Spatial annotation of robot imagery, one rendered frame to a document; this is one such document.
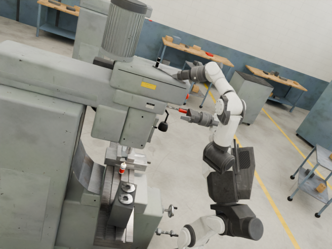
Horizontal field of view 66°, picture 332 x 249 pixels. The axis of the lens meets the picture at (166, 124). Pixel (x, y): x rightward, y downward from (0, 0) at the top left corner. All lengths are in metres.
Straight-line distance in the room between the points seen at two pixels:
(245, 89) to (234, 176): 4.70
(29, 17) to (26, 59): 7.03
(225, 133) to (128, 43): 0.73
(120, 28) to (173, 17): 6.75
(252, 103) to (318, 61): 4.46
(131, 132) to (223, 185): 0.68
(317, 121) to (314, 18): 3.65
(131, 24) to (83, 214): 1.46
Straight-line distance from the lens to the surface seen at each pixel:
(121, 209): 1.66
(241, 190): 1.51
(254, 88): 6.19
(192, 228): 1.84
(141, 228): 2.33
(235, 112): 1.26
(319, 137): 7.46
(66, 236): 2.45
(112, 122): 1.67
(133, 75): 1.52
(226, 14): 8.52
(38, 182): 1.93
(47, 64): 1.61
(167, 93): 1.57
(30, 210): 2.15
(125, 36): 1.49
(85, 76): 1.57
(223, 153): 1.35
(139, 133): 1.73
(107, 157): 2.13
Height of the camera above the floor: 2.37
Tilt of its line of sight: 28 degrees down
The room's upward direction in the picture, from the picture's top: 22 degrees clockwise
